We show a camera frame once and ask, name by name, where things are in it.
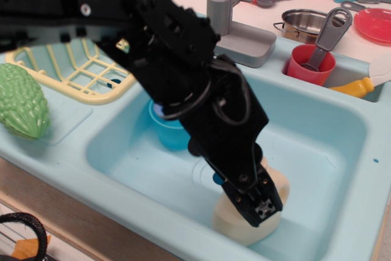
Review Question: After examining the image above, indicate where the cream detergent bottle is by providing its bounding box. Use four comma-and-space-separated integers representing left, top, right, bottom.
211, 156, 290, 247

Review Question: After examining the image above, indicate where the white utensil at edge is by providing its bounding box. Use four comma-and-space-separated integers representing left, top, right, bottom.
368, 53, 390, 87

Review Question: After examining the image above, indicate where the yellow drying rack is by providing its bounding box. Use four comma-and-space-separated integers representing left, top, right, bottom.
5, 39, 136, 105

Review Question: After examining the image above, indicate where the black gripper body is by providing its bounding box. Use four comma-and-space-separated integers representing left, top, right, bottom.
146, 56, 268, 193

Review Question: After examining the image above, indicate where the green bitter gourd toy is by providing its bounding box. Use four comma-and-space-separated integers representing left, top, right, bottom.
1, 63, 50, 139

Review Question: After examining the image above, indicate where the red cup in holder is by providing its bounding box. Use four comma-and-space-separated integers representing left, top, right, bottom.
284, 44, 336, 86

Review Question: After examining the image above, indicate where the red plate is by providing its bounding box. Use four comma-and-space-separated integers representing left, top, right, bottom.
354, 8, 390, 43

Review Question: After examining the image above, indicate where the small steel pot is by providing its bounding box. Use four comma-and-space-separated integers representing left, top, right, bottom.
273, 9, 327, 44

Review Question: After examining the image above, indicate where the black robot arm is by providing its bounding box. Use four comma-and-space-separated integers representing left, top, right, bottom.
1, 0, 283, 227

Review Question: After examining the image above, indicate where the grey toy faucet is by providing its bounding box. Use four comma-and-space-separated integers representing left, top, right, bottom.
206, 0, 277, 68

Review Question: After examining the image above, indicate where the blue cup in sink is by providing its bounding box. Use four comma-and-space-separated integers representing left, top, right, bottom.
148, 100, 190, 150

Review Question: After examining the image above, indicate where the grey slotted spatula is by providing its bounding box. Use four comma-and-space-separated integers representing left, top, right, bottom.
341, 0, 390, 12

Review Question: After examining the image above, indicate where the black cable loop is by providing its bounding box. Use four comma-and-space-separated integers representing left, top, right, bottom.
0, 212, 48, 260

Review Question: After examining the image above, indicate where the grey spatula in cup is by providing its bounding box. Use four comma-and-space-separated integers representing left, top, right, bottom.
301, 7, 353, 72

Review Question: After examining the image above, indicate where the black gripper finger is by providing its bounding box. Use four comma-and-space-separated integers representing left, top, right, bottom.
222, 163, 283, 227

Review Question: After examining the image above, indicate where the light blue toy sink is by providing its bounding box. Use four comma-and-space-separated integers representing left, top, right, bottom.
1, 37, 390, 260

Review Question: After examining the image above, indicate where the orange paper piece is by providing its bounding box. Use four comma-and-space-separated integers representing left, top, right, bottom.
11, 236, 51, 260

